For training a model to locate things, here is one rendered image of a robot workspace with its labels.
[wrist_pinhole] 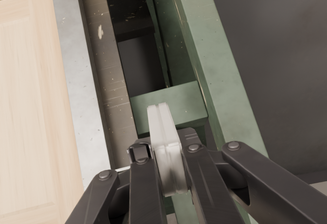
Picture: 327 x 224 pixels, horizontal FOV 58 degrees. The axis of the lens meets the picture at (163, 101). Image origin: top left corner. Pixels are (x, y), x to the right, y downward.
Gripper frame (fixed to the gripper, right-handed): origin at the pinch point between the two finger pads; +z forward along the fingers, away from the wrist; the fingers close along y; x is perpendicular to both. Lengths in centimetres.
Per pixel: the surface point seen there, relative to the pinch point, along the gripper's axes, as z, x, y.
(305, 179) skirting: 244, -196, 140
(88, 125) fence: 31.2, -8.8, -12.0
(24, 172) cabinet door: 30.5, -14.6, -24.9
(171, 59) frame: 74, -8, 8
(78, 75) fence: 36.7, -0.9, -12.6
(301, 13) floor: 165, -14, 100
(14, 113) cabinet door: 36.8, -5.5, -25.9
